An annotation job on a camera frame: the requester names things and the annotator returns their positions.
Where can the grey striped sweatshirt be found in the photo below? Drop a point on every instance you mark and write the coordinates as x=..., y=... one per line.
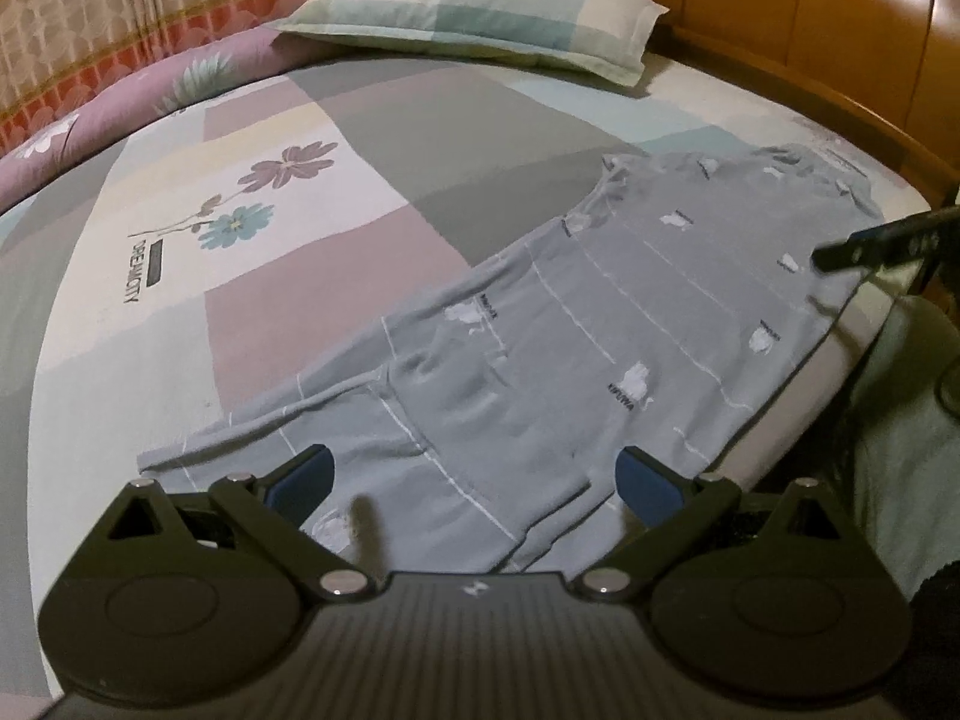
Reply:
x=600, y=330

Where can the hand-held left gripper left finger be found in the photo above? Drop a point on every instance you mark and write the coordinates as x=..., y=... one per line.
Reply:
x=304, y=484

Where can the purple floral quilt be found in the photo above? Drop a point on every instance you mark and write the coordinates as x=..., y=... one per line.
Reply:
x=150, y=105

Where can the beige red patterned curtain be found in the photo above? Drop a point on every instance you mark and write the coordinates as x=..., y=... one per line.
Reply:
x=135, y=7

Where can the person's leg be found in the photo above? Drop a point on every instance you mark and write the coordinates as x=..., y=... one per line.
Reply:
x=907, y=427

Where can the checked green cream pillow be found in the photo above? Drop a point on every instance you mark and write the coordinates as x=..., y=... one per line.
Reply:
x=487, y=15

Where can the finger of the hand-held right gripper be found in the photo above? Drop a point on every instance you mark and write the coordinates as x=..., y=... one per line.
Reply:
x=862, y=244

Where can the wooden headboard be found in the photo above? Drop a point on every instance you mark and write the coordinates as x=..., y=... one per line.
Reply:
x=825, y=30

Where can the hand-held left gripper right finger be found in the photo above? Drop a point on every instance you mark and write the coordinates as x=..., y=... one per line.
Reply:
x=649, y=487

